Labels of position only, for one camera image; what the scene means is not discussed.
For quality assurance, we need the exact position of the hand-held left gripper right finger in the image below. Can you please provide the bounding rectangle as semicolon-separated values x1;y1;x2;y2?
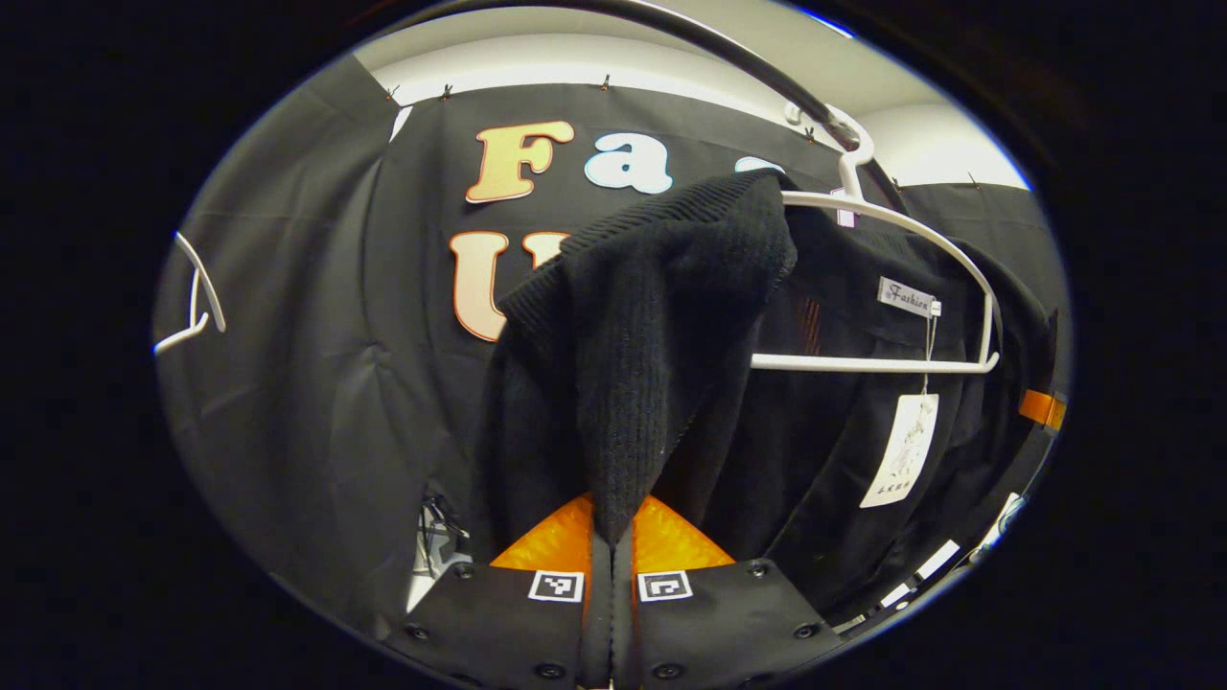
613;494;845;690

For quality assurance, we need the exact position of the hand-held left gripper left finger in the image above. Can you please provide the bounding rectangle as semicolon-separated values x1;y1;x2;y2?
383;494;614;690

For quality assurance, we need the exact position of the black knit jacket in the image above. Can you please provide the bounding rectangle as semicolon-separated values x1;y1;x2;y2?
475;171;1055;624

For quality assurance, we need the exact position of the white clothes hanger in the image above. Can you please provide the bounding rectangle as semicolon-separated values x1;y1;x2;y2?
153;232;228;357
751;101;1001;376

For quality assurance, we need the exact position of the black metal clothes rack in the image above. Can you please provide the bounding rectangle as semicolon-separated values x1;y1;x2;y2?
422;0;912;214

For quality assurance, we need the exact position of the white paper hang tag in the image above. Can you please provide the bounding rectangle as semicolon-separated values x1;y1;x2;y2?
860;393;940;509

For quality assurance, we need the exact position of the black backdrop cloth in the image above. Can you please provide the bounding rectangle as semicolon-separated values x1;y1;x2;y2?
153;53;1070;633

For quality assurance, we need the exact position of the black cable bundle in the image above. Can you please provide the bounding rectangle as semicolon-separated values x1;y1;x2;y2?
417;492;473;578

